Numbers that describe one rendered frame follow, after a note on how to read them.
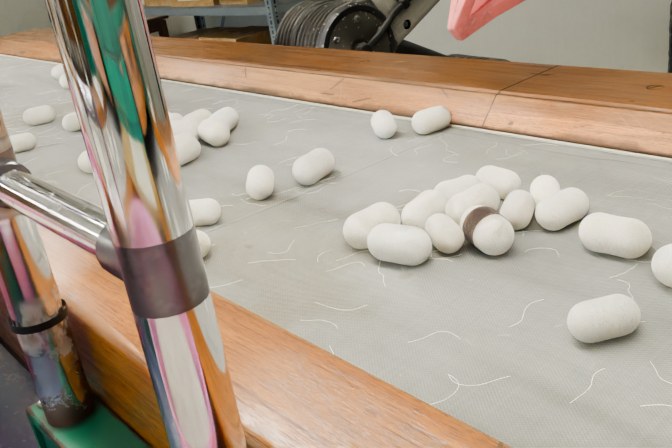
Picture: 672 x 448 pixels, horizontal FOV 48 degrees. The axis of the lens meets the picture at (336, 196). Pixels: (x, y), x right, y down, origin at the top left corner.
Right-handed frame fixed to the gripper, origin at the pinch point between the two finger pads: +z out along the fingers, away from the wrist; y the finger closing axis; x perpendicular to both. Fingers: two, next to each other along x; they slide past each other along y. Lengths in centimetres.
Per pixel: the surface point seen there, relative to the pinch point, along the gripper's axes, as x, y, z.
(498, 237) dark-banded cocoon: -3.4, 14.3, 15.7
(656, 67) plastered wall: 161, -84, -106
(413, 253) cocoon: -5.3, 11.4, 18.5
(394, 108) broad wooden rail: 8.2, -11.0, 3.2
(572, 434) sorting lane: -8.0, 24.6, 23.4
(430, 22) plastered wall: 146, -173, -108
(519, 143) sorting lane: 7.6, 3.8, 4.7
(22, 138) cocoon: -7.9, -38.1, 21.6
